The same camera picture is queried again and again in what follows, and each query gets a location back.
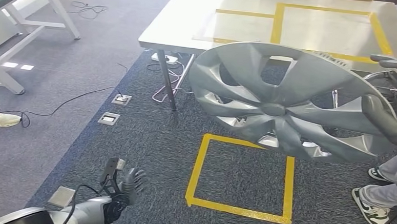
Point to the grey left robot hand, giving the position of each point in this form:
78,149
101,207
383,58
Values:
131,186

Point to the silver wheel hubcap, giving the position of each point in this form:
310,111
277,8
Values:
305,83

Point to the yellow tape on workbench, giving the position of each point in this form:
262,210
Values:
277,23

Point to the steel workbench table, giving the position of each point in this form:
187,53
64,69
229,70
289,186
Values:
175,28

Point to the yellow floor tape square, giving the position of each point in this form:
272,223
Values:
195,172

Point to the steel floor socket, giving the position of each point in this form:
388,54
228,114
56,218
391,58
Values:
108,119
121,99

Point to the pale floor plate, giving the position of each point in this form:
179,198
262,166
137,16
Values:
61,197

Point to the person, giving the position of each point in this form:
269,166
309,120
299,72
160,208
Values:
381,195
1,119

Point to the white power strip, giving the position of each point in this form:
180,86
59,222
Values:
164,58

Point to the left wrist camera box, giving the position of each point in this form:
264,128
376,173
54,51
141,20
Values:
108,171

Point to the white frame green table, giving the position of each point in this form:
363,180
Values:
36,23

